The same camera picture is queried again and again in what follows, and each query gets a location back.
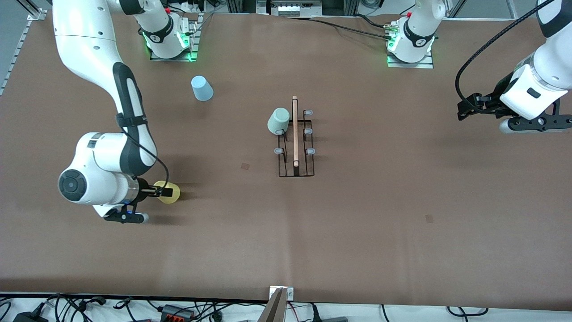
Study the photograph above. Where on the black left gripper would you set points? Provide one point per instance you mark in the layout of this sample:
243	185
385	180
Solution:
493	101

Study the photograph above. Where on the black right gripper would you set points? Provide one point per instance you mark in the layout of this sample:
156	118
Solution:
144	188

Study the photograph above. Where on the yellow plastic cup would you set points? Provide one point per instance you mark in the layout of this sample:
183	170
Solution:
170	200

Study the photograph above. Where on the pale green plastic cup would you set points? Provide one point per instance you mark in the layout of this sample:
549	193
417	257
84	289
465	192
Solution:
278	120

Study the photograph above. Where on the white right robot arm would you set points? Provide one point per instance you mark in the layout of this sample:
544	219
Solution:
89	44

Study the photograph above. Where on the light blue plastic cup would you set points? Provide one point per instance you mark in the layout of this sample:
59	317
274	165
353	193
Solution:
202	88

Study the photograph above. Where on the black orange connector box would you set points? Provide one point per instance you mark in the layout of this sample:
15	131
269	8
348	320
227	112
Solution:
177	312

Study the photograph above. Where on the brown table mat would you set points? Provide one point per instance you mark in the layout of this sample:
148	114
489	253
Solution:
313	232

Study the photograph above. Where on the grey metal pole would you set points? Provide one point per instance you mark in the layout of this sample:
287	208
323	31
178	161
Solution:
273	308

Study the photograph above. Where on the black power adapter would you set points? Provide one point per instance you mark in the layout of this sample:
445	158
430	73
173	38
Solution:
31	317

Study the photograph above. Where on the white power strip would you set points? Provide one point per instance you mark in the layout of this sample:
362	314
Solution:
192	5

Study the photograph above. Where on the black power plug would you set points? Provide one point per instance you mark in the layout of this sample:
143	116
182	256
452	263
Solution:
315	313

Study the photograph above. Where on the grey flat block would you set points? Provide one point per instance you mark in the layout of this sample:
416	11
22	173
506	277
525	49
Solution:
335	319

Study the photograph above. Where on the silver electronics box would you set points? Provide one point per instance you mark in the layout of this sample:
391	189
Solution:
288	8

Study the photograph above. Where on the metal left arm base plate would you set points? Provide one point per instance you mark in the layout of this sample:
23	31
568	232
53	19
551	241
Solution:
411	65

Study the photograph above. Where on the aluminium frame profile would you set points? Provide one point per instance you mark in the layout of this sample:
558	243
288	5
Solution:
456	8
512	9

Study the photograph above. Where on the small metal bracket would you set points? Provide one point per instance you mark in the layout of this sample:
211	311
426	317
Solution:
288	293

